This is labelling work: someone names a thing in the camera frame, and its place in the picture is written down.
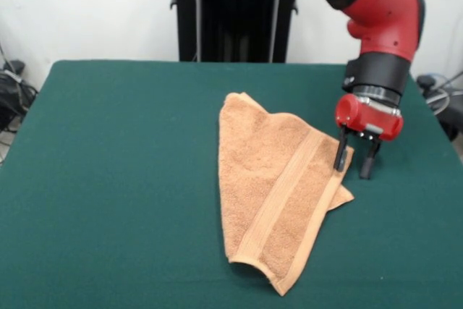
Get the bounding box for tan terry towel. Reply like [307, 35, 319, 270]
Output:
[216, 92, 354, 296]

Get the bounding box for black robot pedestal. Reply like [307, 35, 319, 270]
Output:
[169, 0, 314, 63]

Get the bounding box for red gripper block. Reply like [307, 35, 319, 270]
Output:
[334, 93, 405, 181]

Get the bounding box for dark green table cloth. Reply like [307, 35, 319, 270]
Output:
[0, 59, 463, 309]

